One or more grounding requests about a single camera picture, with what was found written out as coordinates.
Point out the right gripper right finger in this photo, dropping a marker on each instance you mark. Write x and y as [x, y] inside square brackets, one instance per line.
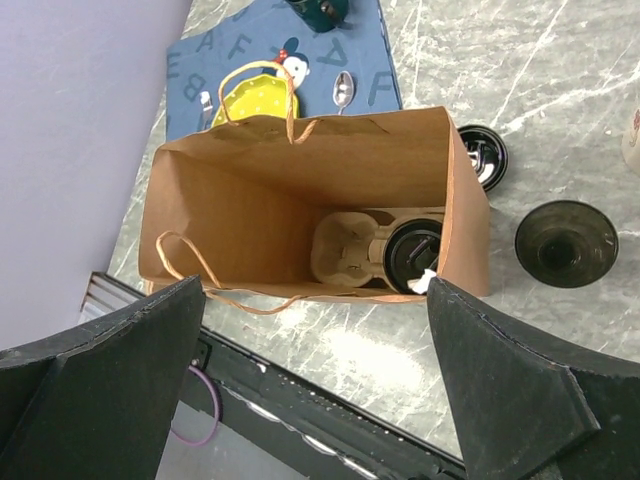
[527, 404]

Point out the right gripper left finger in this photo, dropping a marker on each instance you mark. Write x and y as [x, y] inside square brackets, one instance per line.
[96, 401]

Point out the black plastic lid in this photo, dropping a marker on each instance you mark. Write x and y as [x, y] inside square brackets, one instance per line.
[412, 247]
[488, 153]

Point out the brown paper bag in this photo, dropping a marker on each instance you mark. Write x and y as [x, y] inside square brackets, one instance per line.
[238, 205]

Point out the white stirrer in bag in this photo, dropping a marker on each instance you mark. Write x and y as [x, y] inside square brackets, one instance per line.
[420, 285]

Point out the silver fork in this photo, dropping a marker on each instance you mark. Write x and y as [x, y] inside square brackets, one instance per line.
[206, 110]

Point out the yellow dotted plate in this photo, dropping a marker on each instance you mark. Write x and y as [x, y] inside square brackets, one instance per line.
[263, 94]

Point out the blue letter placemat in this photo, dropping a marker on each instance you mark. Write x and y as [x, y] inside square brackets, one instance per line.
[257, 32]

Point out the silver spoon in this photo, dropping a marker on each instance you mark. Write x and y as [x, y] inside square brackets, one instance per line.
[343, 91]

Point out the cartoon character coaster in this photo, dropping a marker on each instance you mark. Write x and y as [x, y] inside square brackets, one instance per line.
[293, 61]

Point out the dark green mug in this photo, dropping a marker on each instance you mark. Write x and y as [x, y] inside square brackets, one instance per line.
[321, 15]

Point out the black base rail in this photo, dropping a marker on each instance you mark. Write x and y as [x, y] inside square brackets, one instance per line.
[302, 425]

